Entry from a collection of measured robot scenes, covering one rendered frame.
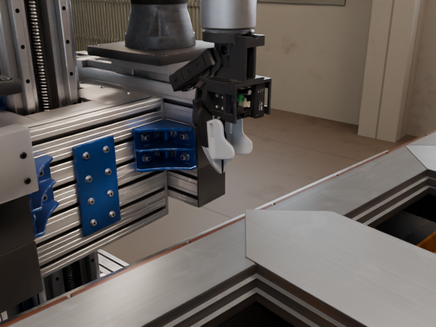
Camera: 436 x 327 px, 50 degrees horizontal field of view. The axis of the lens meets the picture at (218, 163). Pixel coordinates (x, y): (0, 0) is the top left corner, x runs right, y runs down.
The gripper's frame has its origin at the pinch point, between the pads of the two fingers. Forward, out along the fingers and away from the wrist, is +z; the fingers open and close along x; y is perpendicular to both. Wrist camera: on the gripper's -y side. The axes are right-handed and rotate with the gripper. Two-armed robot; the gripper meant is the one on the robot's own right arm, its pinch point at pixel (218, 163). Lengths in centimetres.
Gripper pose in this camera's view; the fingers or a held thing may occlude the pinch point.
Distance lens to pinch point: 72.9
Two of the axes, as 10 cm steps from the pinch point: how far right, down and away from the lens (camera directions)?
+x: 7.4, -2.5, 6.3
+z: 0.0, 9.3, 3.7
